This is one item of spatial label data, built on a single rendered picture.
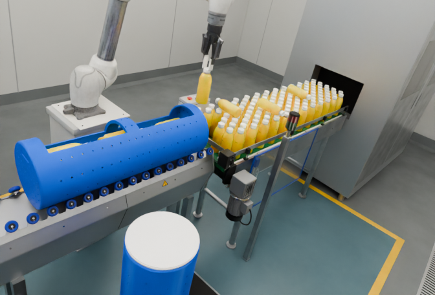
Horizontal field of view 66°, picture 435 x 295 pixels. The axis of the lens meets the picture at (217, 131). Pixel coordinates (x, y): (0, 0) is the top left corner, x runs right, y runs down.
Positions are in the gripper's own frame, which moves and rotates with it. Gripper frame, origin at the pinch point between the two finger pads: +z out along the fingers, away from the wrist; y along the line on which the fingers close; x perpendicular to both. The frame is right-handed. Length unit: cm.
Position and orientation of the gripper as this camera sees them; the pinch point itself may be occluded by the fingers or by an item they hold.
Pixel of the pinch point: (208, 63)
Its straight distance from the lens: 179.1
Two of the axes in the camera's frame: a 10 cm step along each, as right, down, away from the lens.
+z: -1.9, 8.7, 4.6
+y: 7.2, 4.4, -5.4
